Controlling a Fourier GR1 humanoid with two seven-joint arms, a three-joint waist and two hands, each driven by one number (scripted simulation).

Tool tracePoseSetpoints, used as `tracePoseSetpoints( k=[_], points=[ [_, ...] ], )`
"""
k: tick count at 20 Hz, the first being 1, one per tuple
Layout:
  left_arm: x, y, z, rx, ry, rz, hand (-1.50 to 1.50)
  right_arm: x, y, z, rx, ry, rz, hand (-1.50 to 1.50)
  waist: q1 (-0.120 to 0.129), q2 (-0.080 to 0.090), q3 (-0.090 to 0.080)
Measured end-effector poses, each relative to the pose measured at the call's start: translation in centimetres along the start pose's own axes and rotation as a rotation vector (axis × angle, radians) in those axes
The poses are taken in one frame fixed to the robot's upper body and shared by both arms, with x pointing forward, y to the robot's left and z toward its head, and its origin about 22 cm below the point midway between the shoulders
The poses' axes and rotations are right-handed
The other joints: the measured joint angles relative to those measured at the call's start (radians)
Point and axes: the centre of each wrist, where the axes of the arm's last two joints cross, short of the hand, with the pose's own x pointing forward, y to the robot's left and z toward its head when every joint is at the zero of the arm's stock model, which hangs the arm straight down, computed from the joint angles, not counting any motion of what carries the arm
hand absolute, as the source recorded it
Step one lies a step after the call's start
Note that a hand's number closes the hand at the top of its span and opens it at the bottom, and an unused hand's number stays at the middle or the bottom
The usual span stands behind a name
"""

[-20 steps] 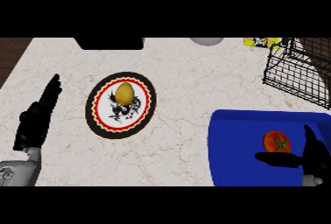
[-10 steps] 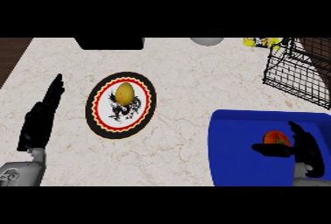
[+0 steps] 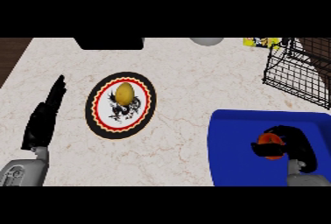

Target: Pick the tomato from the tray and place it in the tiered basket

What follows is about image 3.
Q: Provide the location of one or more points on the blue tray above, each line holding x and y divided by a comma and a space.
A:
242, 145

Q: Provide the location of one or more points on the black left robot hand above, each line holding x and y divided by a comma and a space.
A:
44, 116

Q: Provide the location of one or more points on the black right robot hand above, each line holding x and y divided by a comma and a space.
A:
298, 140

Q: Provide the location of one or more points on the red tomato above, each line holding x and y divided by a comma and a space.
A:
271, 145

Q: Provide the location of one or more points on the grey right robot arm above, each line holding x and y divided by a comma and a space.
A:
304, 176

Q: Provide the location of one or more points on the yellow potato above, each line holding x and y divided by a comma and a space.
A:
125, 94

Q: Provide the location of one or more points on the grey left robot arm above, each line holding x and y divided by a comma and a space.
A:
25, 172

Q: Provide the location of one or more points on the yellow box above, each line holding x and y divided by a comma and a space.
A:
260, 42

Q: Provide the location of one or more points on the grey round object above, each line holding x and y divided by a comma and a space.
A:
208, 41

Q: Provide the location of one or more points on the round patterned plate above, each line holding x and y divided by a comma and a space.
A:
121, 105

